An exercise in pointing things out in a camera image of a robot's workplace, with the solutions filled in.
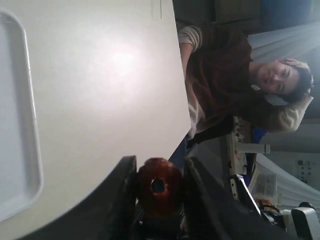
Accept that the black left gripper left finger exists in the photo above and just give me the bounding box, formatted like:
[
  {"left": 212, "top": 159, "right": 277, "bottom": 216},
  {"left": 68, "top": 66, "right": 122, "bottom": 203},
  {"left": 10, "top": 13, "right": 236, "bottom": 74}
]
[{"left": 27, "top": 156, "right": 137, "bottom": 240}]

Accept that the seated person in brown vest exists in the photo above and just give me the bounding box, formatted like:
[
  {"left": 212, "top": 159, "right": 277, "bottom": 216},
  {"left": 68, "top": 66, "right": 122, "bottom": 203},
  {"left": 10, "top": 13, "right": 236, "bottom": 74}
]
[{"left": 178, "top": 24, "right": 313, "bottom": 146}]

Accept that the grey desk frame behind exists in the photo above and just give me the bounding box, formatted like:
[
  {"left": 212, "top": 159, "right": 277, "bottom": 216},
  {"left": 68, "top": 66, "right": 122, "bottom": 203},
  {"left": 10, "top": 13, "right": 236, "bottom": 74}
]
[{"left": 225, "top": 116, "right": 271, "bottom": 176}]

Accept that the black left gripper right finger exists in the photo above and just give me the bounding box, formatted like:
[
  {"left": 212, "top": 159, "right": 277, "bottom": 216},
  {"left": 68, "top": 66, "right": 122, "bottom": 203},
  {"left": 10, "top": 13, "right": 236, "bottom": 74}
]
[{"left": 183, "top": 157, "right": 291, "bottom": 240}]

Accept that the white rectangular plastic tray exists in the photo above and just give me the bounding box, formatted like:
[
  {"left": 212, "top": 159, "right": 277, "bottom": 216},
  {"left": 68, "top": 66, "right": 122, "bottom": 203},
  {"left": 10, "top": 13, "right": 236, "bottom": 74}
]
[{"left": 0, "top": 8, "right": 44, "bottom": 221}]

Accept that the red meatball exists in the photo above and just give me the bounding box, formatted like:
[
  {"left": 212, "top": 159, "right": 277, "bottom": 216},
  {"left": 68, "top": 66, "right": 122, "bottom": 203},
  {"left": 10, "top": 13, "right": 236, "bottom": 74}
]
[{"left": 136, "top": 157, "right": 184, "bottom": 218}]

